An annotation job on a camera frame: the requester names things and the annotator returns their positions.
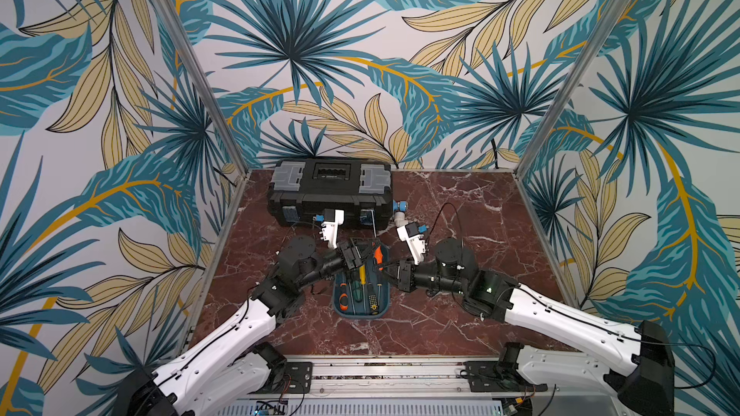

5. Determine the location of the orange precision screwdriver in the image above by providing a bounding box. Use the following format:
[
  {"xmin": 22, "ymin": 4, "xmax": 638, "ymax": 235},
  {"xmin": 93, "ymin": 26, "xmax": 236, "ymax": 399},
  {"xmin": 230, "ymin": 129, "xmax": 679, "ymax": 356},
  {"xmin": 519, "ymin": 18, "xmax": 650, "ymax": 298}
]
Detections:
[{"xmin": 370, "ymin": 209, "xmax": 383, "ymax": 272}]

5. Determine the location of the green-black handled screwdriver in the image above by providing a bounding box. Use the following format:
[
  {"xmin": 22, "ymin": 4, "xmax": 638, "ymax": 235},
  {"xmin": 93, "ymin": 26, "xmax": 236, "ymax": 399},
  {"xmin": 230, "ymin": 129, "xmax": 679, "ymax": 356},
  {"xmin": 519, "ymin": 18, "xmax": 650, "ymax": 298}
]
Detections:
[{"xmin": 352, "ymin": 282, "xmax": 364, "ymax": 304}]

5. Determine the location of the orange-black stubby screwdriver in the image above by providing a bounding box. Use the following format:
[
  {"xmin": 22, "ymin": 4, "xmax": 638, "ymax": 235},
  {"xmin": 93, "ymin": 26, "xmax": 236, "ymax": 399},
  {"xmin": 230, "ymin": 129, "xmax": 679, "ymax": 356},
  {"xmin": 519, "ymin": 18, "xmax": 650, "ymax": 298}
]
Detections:
[{"xmin": 337, "ymin": 282, "xmax": 350, "ymax": 312}]

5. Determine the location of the yellow-black dotted-grip screwdriver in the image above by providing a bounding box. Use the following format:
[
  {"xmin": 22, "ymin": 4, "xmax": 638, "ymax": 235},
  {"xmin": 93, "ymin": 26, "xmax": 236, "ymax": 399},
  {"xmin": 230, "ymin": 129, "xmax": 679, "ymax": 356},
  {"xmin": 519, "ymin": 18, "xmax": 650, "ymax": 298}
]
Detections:
[{"xmin": 366, "ymin": 284, "xmax": 380, "ymax": 315}]

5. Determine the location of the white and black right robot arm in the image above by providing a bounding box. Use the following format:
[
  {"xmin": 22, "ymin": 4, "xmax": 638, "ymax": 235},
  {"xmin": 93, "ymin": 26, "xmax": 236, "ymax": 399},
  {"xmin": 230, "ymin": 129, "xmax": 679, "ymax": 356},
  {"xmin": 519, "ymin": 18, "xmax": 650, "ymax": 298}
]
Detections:
[{"xmin": 379, "ymin": 201, "xmax": 718, "ymax": 415}]

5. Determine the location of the white pipe elbow fitting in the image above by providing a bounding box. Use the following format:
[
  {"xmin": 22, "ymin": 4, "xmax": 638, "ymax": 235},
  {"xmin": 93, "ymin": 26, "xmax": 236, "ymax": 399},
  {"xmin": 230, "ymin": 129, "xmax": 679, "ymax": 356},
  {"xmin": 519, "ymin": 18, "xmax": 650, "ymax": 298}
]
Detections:
[{"xmin": 393, "ymin": 211, "xmax": 409, "ymax": 228}]

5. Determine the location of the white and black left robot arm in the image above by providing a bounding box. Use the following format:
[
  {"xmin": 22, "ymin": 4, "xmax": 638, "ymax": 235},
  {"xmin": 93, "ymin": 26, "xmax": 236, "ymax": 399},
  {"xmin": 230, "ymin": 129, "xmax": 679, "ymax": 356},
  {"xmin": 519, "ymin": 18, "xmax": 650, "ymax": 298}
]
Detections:
[{"xmin": 112, "ymin": 236, "xmax": 376, "ymax": 415}]

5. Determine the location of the teal plastic storage tray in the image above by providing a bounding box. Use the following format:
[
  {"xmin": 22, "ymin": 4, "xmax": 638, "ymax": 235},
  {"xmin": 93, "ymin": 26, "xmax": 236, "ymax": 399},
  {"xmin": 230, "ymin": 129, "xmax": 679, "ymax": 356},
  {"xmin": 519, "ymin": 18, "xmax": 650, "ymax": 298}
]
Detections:
[{"xmin": 333, "ymin": 239, "xmax": 391, "ymax": 320}]

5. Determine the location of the blue valve fitting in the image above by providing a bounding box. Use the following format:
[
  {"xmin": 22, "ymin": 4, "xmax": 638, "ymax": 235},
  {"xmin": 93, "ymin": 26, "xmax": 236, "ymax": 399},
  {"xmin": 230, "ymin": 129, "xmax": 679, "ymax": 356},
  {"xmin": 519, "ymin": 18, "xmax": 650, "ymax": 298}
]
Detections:
[{"xmin": 392, "ymin": 201, "xmax": 408, "ymax": 213}]

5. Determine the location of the black plastic toolbox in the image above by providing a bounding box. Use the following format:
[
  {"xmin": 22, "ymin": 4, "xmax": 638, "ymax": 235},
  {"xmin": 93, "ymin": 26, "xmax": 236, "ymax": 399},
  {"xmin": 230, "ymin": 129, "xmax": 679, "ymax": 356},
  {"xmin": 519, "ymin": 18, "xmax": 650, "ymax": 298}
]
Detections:
[{"xmin": 267, "ymin": 157, "xmax": 394, "ymax": 229}]

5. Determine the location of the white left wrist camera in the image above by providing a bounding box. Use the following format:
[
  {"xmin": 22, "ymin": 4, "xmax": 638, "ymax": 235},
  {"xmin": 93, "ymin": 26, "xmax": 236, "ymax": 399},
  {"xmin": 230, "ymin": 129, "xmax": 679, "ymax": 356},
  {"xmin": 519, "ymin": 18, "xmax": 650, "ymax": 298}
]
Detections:
[{"xmin": 314, "ymin": 209, "xmax": 345, "ymax": 250}]

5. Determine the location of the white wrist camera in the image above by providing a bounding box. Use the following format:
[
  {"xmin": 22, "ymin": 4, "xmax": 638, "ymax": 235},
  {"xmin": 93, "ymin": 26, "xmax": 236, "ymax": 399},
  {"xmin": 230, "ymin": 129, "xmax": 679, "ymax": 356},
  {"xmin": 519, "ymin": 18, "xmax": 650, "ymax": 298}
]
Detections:
[
  {"xmin": 396, "ymin": 221, "xmax": 428, "ymax": 265},
  {"xmin": 314, "ymin": 209, "xmax": 345, "ymax": 250}
]

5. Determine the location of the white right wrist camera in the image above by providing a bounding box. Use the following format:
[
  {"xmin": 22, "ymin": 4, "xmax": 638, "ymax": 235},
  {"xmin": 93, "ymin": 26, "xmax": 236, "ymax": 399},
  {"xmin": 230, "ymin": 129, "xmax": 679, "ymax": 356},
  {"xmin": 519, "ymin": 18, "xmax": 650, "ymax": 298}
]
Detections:
[{"xmin": 396, "ymin": 221, "xmax": 428, "ymax": 265}]

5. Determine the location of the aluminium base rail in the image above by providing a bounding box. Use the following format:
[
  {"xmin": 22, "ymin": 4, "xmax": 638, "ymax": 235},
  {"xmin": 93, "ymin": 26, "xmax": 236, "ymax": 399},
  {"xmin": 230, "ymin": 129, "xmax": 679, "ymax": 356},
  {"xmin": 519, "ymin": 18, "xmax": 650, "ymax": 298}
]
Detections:
[{"xmin": 138, "ymin": 354, "xmax": 637, "ymax": 416}]

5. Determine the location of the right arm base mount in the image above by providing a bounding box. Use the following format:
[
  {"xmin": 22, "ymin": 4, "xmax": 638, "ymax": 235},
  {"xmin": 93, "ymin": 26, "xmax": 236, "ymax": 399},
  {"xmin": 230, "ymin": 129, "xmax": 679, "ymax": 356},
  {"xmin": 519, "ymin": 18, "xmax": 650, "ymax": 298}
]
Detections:
[{"xmin": 460, "ymin": 342, "xmax": 548, "ymax": 395}]

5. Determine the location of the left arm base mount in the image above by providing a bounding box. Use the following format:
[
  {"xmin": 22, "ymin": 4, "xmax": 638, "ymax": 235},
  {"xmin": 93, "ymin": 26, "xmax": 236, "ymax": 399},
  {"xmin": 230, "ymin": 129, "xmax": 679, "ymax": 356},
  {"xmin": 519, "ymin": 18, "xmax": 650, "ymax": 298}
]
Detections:
[{"xmin": 229, "ymin": 342, "xmax": 314, "ymax": 395}]

